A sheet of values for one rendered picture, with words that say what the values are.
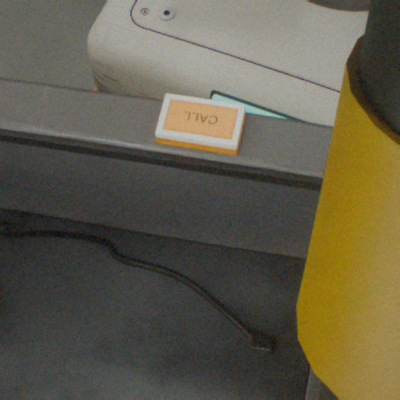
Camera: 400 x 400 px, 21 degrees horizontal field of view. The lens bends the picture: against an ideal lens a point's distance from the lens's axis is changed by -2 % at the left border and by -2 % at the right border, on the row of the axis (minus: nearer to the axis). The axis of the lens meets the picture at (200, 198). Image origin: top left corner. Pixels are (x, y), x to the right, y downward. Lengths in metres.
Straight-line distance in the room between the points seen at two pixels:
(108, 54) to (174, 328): 0.86
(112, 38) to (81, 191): 0.83
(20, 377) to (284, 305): 0.19
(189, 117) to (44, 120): 0.09
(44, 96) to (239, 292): 0.19
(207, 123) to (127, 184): 0.08
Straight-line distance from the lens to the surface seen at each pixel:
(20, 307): 0.76
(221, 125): 0.65
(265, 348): 0.72
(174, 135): 0.65
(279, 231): 0.73
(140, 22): 1.56
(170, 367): 0.73
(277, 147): 0.66
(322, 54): 1.52
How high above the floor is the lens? 1.52
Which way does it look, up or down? 62 degrees down
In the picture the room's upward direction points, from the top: 5 degrees counter-clockwise
